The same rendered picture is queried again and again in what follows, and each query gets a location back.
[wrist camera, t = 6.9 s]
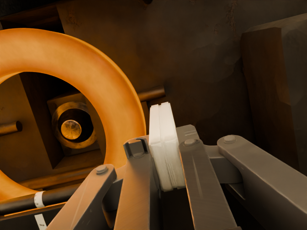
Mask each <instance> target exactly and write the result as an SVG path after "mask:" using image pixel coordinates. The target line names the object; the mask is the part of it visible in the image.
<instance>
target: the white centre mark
mask: <svg viewBox="0 0 307 230"><path fill-rule="evenodd" d="M43 192H44V191H41V192H37V193H36V194H35V198H34V201H35V205H36V207H37V208H44V207H46V206H44V204H43V202H42V194H43ZM35 218H36V221H37V224H38V226H39V229H40V230H45V229H46V228H47V226H46V223H45V220H44V218H43V215H42V214H38V215H35Z"/></svg>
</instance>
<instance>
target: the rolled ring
mask: <svg viewBox="0 0 307 230"><path fill-rule="evenodd" d="M21 72H38V73H45V74H49V75H52V76H55V77H57V78H60V79H62V80H64V81H66V82H68V83H69V84H71V85H72V86H74V87H75V88H76V89H78V90H79V91H80V92H81V93H82V94H83V95H84V96H85V97H86V98H87V99H88V100H89V101H90V102H91V103H92V105H93V106H94V108H95V109H96V111H97V113H98V115H99V117H100V119H101V122H102V124H103V127H104V131H105V135H106V156H105V160H104V165H105V164H112V165H113V166H114V168H115V169H118V168H120V167H123V166H125V165H126V162H127V156H126V154H125V150H124V147H123V144H124V143H125V142H126V141H128V140H130V139H132V138H136V137H141V136H146V124H145V118H144V113H143V109H142V106H141V103H140V100H139V97H138V95H137V93H136V91H135V89H134V87H133V86H132V84H131V82H130V81H129V79H128V78H127V76H126V75H125V74H124V72H123V71H122V70H121V69H120V68H119V67H118V66H117V65H116V64H115V63H114V62H113V61H112V60H111V59H110V58H109V57H108V56H107V55H105V54H104V53H103V52H101V51H100V50H99V49H97V48H96V47H94V46H92V45H90V44H88V43H86V42H84V41H82V40H80V39H78V38H76V37H72V36H69V35H66V34H62V33H58V32H53V31H47V30H42V29H34V28H13V29H5V30H0V84H1V83H2V82H4V81H5V80H6V79H8V78H10V77H11V76H13V75H16V74H18V73H21ZM37 192H39V191H36V190H32V189H29V188H26V187H24V186H22V185H20V184H18V183H16V182H15V181H13V180H12V179H10V178H9V177H8V176H6V175H5V174H4V173H3V172H2V171H1V170H0V201H3V200H7V199H12V198H17V197H21V196H25V195H30V194H34V193H37Z"/></svg>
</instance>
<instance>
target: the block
mask: <svg viewBox="0 0 307 230"><path fill-rule="evenodd" d="M240 48H241V53H242V59H243V66H244V71H245V77H246V83H247V88H248V94H249V100H250V106H251V112H252V117H253V123H254V130H255V135H256V141H257V146H258V147H259V148H261V149H262V150H264V151H266V152H267V153H269V154H271V155H272V156H274V157H276V158H277V159H279V160H281V161H282V162H284V163H285V164H287V165H289V166H290V167H292V168H293V169H295V170H297V171H298V172H300V173H302V174H303V175H305V176H307V13H305V14H301V15H297V16H293V17H289V18H285V19H281V20H277V21H273V22H269V23H265V24H262V25H258V26H253V27H250V28H249V29H247V30H246V31H244V32H243V33H242V35H241V40H240Z"/></svg>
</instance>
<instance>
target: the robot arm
mask: <svg viewBox="0 0 307 230"><path fill-rule="evenodd" d="M123 147H124V150H125V154H126V156H127V162H126V165H125V166H123V167H120V168H118V169H115V168H114V166H113V165H112V164H105V165H104V164H103V165H99V166H98V167H96V168H95V169H93V170H92V171H91V172H90V174H89V175H88V176H87V177H86V179H85V180H84V181H83V183H82V184H81V185H80V186H79V187H78V189H77V190H76V191H75V192H74V194H73V195H72V196H71V198H70V199H69V200H68V201H67V203H66V204H65V205H64V206H63V207H62V209H61V210H60V211H59V213H58V214H57V215H56V216H55V218H54V219H53V220H52V222H51V223H50V224H49V225H48V227H47V228H46V229H45V230H164V221H163V205H162V193H161V191H164V192H168V191H172V190H173V189H174V188H177V189H181V188H186V189H187V193H188V198H189V203H190V208H191V214H192V219H193V224H194V229H195V230H242V228H241V227H240V226H237V224H236V222H235V219H234V217H233V214H232V212H231V210H230V207H229V205H228V202H227V200H226V198H225V195H224V193H223V190H222V188H221V185H220V183H224V184H225V187H226V188H227V190H228V191H229V192H230V193H231V194H232V195H233V196H234V197H235V198H236V199H237V200H238V201H239V202H240V203H241V204H242V206H244V207H245V209H247V210H248V211H249V212H250V214H251V215H252V216H253V217H254V218H255V219H256V220H257V221H258V222H259V223H260V224H261V225H262V226H263V227H264V228H265V229H266V230H307V176H305V175H303V174H302V173H300V172H298V171H297V170H295V169H293V168H292V167H290V166H289V165H287V164H285V163H284V162H282V161H281V160H279V159H277V158H276V157H274V156H272V155H271V154H269V153H267V152H266V151H264V150H262V149H261V148H259V147H258V146H256V145H254V144H253V143H251V142H249V141H248V140H246V139H244V138H243V137H241V136H237V135H227V136H224V137H222V138H220V139H219V140H218V141H217V146H207V145H204V144H203V142H202V140H200V138H199V136H198V134H197V131H196V129H195V127H194V126H193V125H186V126H181V127H177V128H176V127H175V122H174V118H173V114H172V110H171V106H170V103H168V102H165V103H161V105H158V104H157V105H152V106H151V108H150V122H149V135H146V136H141V137H136V138H132V139H130V140H128V141H126V142H125V143H124V144H123Z"/></svg>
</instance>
